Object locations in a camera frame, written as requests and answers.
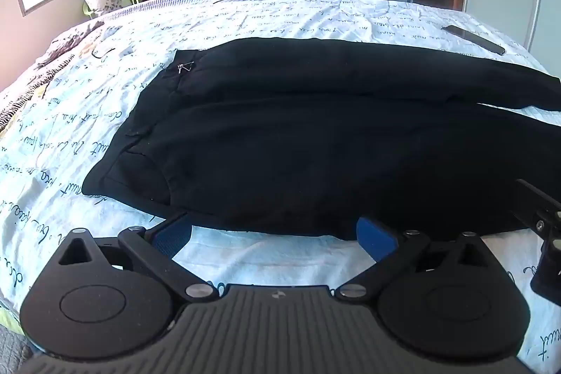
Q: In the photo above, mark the black smartphone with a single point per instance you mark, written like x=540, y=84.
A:
x=475, y=39

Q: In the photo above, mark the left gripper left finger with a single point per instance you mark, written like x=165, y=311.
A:
x=151, y=253

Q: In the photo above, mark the white script-print bedsheet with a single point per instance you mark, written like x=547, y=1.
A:
x=58, y=137

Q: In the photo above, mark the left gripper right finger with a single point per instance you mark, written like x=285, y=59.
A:
x=393, y=254

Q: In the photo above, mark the green plastic chair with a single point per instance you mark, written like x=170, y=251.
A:
x=91, y=14

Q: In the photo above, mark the black pants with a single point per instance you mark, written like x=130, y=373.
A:
x=292, y=136

